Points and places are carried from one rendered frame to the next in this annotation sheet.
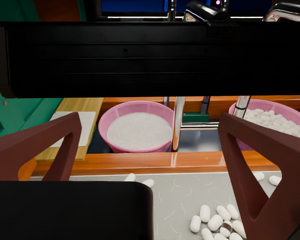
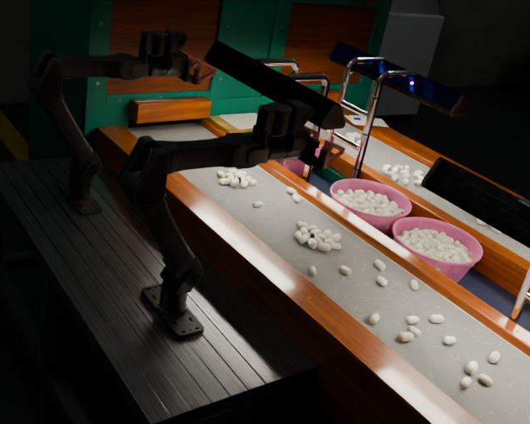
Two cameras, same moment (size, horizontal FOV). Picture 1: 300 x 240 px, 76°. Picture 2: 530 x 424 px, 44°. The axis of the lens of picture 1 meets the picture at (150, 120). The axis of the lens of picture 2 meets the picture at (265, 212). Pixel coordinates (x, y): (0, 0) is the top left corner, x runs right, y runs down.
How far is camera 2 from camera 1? 200 cm
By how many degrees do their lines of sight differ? 44
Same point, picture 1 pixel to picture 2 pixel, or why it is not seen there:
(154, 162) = not seen: hidden behind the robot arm
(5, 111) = (217, 82)
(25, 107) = (233, 92)
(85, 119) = not seen: hidden behind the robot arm
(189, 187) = (254, 172)
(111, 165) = not seen: hidden behind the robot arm
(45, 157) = (216, 120)
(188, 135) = (320, 187)
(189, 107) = (347, 171)
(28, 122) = (227, 100)
